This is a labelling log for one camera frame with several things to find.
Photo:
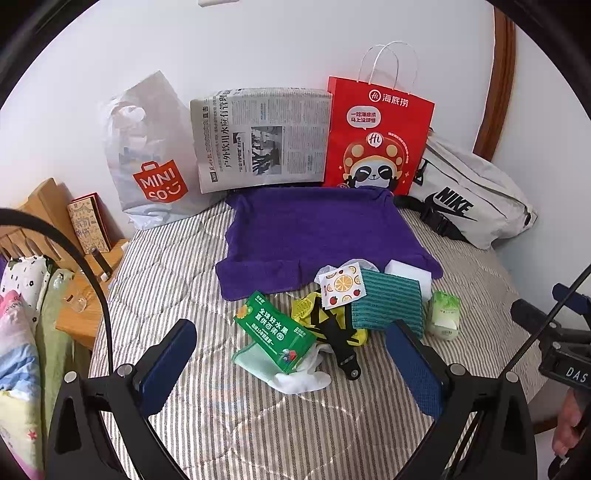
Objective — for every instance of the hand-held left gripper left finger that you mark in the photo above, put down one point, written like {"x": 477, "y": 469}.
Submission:
{"x": 171, "y": 360}

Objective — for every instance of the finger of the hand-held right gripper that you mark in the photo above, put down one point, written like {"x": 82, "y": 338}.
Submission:
{"x": 570, "y": 297}
{"x": 531, "y": 314}

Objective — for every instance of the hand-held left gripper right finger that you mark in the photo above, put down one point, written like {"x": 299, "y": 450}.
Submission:
{"x": 415, "y": 374}

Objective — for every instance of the green wet wipes pack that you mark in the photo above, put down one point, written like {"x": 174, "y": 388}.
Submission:
{"x": 443, "y": 318}

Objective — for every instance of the teal striped cloth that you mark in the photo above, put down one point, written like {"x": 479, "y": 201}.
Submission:
{"x": 388, "y": 304}

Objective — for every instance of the light green cloth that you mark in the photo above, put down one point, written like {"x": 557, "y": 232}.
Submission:
{"x": 251, "y": 357}

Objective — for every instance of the white sponge block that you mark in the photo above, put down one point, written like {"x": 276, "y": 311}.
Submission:
{"x": 411, "y": 270}

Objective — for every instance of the green cardboard box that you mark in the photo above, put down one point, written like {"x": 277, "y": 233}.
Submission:
{"x": 272, "y": 332}

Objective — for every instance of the white sock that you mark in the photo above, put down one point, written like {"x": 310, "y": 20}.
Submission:
{"x": 300, "y": 381}

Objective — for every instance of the fruit print packet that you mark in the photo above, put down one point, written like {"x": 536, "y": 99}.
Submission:
{"x": 339, "y": 286}

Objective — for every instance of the purple towel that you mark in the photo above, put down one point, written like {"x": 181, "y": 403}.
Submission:
{"x": 300, "y": 230}

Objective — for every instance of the person's right hand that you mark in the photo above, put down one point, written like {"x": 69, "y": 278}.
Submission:
{"x": 570, "y": 420}

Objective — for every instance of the wooden bedside table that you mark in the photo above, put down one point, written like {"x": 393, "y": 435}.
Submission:
{"x": 83, "y": 323}

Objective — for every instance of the striped bed quilt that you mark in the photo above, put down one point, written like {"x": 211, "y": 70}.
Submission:
{"x": 231, "y": 438}

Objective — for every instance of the small clear object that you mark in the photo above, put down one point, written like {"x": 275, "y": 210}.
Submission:
{"x": 76, "y": 303}

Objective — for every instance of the small black tool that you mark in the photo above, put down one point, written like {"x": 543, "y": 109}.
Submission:
{"x": 101, "y": 263}

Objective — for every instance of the light green blanket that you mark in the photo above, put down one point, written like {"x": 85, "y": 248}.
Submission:
{"x": 53, "y": 332}

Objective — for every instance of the grey waist bag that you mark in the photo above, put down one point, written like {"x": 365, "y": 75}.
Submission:
{"x": 485, "y": 184}

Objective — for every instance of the colourful floral quilt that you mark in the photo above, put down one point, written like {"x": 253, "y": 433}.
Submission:
{"x": 18, "y": 392}

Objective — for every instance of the patterned cover book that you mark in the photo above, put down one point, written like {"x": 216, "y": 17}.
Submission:
{"x": 87, "y": 221}

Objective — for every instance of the white floral pillow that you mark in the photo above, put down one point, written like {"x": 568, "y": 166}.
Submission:
{"x": 23, "y": 281}

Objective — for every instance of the wooden headboard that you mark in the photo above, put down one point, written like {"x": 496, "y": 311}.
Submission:
{"x": 41, "y": 203}

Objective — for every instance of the white plastic shopping bag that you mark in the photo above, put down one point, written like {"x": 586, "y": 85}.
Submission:
{"x": 152, "y": 138}

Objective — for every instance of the folded newspaper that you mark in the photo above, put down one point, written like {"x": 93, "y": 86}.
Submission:
{"x": 258, "y": 138}

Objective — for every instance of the red paper bag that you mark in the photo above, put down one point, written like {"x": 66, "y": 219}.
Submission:
{"x": 383, "y": 115}

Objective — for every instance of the wooden door frame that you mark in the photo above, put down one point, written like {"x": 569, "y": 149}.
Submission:
{"x": 501, "y": 69}

